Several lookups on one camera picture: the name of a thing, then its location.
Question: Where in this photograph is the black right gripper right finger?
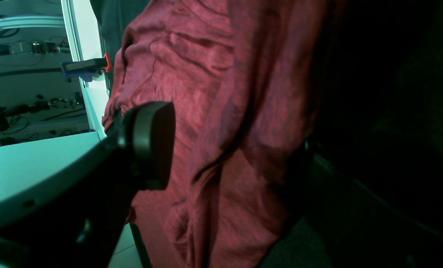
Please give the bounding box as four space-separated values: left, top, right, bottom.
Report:
266 139 443 268

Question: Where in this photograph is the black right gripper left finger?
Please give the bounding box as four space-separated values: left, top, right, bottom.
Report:
0 101 176 268

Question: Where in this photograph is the dark red long-sleeve shirt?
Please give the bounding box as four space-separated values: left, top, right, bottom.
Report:
102 0 347 268

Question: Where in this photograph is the white foam block right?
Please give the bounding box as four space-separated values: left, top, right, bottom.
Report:
0 0 144 268

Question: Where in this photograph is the blue and orange clamp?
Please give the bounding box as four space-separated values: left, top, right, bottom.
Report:
60 53 113 83

